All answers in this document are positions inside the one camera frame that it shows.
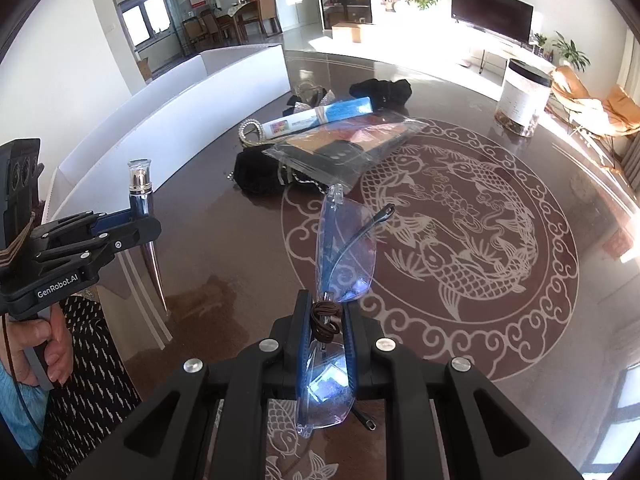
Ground gold silver cosmetic tube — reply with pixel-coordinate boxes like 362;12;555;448
128;158;168;313

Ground black velvet pouch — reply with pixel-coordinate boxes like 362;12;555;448
232;143;324;197

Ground pearl gold hair claw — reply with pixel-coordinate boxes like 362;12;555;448
238;118;270;148

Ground rimless eyeglasses with cord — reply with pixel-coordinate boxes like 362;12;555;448
296;184;395;438

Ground phone case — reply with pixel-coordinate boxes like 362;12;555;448
266;110;426;192

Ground blue white medicine box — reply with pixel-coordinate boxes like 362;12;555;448
260;96;373;141

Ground black knitted glove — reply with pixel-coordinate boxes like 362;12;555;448
349;78;412;112

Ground person's left hand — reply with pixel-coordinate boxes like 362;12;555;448
1;304;74;387

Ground white cardboard storage box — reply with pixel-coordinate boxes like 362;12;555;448
43;44;291;221

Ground dining table with chairs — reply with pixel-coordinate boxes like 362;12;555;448
182;0;282;53

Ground clear jar black lid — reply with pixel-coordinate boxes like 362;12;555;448
495;58;552;138

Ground orange lounge chair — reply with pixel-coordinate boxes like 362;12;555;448
551;66;639;138

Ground white tv console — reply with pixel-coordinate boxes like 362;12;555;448
460;34;554;76

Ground leafy plant beside television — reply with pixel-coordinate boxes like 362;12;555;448
552;32;591;72

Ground black flat television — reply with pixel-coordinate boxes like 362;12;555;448
451;0;534;44

